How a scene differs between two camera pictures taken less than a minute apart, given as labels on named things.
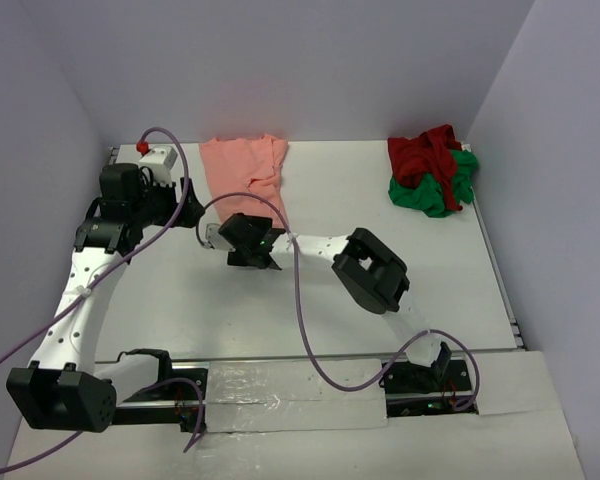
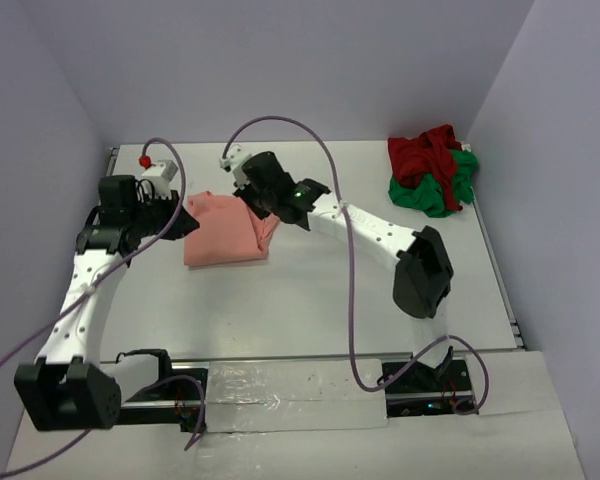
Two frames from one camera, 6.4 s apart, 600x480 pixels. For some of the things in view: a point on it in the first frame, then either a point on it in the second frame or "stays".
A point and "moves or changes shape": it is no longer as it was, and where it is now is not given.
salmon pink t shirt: x=251 y=165 moves or changes shape
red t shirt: x=429 y=153 stays
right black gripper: x=264 y=224 -> x=246 y=195
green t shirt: x=428 y=194 stays
